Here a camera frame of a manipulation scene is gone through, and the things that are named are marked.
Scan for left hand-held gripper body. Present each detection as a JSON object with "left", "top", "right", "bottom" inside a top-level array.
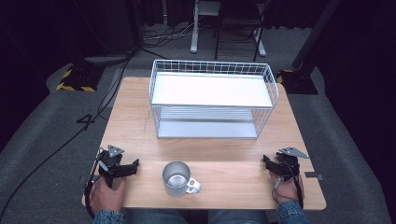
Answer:
[{"left": 97, "top": 144, "right": 125, "bottom": 189}]

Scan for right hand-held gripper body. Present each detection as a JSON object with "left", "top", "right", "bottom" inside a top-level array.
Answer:
[{"left": 275, "top": 147, "right": 310, "bottom": 182}]

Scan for person's right hand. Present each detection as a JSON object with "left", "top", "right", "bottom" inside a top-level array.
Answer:
[{"left": 268, "top": 172, "right": 304, "bottom": 205}]

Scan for person's left hand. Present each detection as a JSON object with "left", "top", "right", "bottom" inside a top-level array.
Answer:
[{"left": 89, "top": 176, "right": 128, "bottom": 216}]

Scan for grey tape strip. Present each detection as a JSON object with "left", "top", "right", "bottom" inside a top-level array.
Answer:
[{"left": 304, "top": 171, "right": 325, "bottom": 182}]

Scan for silver metal cup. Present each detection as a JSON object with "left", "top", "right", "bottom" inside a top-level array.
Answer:
[{"left": 161, "top": 160, "right": 203, "bottom": 198}]

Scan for person's legs in jeans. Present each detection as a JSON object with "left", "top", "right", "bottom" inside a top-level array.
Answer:
[{"left": 123, "top": 208, "right": 278, "bottom": 224}]

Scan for black stand with striped base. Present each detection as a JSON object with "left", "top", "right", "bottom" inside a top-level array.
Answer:
[{"left": 276, "top": 0, "right": 342, "bottom": 96}]

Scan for yellow-black striped stand base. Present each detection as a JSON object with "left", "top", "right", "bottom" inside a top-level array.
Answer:
[{"left": 55, "top": 63, "right": 106, "bottom": 93}]

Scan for left hand-held gripper cable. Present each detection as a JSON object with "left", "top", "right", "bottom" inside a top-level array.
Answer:
[{"left": 83, "top": 148, "right": 105, "bottom": 220}]

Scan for long black floor cable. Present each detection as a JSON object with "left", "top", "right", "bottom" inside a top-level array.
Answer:
[{"left": 0, "top": 46, "right": 138, "bottom": 213}]

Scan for white wire rack shelf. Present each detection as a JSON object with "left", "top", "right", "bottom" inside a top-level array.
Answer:
[{"left": 148, "top": 59, "right": 280, "bottom": 140}]

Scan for bundle of floor cables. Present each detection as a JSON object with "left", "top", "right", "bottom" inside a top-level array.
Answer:
[{"left": 142, "top": 15, "right": 200, "bottom": 42}]

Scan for black metal chair frame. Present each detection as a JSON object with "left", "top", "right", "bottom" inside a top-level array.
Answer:
[{"left": 213, "top": 0, "right": 271, "bottom": 63}]

